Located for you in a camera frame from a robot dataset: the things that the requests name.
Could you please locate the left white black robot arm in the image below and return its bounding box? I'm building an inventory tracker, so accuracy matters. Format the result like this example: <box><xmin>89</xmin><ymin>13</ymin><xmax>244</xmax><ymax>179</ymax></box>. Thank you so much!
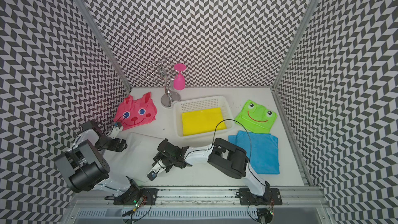
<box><xmin>53</xmin><ymin>120</ymin><xmax>138</xmax><ymax>197</ymax></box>

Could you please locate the blue folded raincoat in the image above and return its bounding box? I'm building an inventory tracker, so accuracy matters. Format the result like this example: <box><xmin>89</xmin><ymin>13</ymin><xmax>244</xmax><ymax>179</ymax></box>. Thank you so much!
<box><xmin>228</xmin><ymin>131</ymin><xmax>280</xmax><ymax>175</ymax></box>

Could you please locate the chrome glass holder stand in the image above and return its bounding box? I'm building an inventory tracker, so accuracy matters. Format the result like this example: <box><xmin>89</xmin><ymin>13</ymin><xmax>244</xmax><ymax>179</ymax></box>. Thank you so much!
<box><xmin>144</xmin><ymin>61</ymin><xmax>181</xmax><ymax>109</ymax></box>

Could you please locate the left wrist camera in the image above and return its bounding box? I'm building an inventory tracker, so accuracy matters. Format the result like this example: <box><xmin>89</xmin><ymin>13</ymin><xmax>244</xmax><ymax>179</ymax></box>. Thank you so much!
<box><xmin>108</xmin><ymin>122</ymin><xmax>123</xmax><ymax>139</ymax></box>

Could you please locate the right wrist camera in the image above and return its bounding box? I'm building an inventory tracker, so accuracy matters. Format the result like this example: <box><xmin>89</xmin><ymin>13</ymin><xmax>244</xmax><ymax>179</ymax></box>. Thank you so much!
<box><xmin>147</xmin><ymin>169</ymin><xmax>159</xmax><ymax>181</ymax></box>

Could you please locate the yellow raincoat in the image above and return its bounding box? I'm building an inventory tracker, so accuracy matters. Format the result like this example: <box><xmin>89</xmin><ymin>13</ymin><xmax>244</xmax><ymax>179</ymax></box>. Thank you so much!
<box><xmin>181</xmin><ymin>108</ymin><xmax>227</xmax><ymax>136</ymax></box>

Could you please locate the aluminium front rail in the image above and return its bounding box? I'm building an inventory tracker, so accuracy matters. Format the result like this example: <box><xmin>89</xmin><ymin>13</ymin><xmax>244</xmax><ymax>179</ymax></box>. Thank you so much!
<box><xmin>66</xmin><ymin>186</ymin><xmax>330</xmax><ymax>209</ymax></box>

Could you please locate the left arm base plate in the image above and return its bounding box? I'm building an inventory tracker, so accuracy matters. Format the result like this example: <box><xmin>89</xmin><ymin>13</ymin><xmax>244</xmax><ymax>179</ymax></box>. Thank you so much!
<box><xmin>113</xmin><ymin>188</ymin><xmax>159</xmax><ymax>206</ymax></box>

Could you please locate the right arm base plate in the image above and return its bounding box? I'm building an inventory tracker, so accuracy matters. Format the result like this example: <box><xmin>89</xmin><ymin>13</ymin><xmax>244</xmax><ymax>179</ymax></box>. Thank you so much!
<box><xmin>236</xmin><ymin>188</ymin><xmax>283</xmax><ymax>206</ymax></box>

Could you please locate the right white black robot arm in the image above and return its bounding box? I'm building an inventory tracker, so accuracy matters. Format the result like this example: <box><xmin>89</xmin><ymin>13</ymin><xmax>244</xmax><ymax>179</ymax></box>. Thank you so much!
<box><xmin>147</xmin><ymin>138</ymin><xmax>272</xmax><ymax>199</ymax></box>

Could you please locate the green frog folded raincoat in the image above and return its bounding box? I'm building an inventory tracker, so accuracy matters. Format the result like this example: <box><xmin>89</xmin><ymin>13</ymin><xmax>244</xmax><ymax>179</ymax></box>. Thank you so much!
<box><xmin>235</xmin><ymin>100</ymin><xmax>277</xmax><ymax>134</ymax></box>

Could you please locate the pink bunny folded raincoat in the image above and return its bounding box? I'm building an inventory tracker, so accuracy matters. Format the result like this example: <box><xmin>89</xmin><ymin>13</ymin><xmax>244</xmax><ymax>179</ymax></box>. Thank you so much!
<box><xmin>114</xmin><ymin>92</ymin><xmax>157</xmax><ymax>130</ymax></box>

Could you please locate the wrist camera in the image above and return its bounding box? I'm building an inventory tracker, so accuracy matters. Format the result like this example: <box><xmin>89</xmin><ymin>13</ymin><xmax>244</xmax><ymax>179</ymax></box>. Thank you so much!
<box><xmin>108</xmin><ymin>122</ymin><xmax>123</xmax><ymax>139</ymax></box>
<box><xmin>147</xmin><ymin>169</ymin><xmax>159</xmax><ymax>181</ymax></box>

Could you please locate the white plastic basket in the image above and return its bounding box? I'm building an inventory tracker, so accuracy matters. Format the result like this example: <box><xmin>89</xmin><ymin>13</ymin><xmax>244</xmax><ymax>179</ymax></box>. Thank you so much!
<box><xmin>173</xmin><ymin>96</ymin><xmax>234</xmax><ymax>139</ymax></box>

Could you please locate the pink silicone wine glass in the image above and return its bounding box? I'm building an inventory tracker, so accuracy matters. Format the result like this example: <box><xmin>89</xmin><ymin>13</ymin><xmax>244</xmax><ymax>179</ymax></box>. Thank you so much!
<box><xmin>173</xmin><ymin>63</ymin><xmax>186</xmax><ymax>90</ymax></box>

